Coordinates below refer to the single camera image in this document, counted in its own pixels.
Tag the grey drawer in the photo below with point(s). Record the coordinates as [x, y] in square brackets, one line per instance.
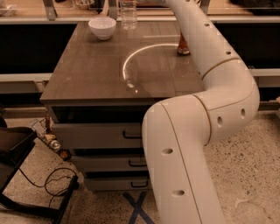
[98, 135]
[117, 184]
[110, 163]

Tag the top grey drawer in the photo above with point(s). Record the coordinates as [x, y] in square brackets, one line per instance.
[98, 135]

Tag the white ceramic bowl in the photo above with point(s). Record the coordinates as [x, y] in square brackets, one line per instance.
[102, 27]

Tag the orange soda can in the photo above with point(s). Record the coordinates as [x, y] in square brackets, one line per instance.
[182, 46]

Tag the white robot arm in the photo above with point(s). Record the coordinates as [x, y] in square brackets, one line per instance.
[176, 130]

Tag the middle grey drawer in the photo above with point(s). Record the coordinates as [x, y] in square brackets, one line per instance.
[110, 163]

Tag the blue tape cross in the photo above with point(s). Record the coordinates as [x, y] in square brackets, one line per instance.
[137, 208]

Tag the clear plastic water bottle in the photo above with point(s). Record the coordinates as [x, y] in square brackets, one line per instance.
[128, 14]

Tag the grey three-drawer cabinet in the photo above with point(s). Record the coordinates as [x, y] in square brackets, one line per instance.
[117, 80]

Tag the bottom grey drawer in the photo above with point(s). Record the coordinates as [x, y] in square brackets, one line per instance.
[117, 184]

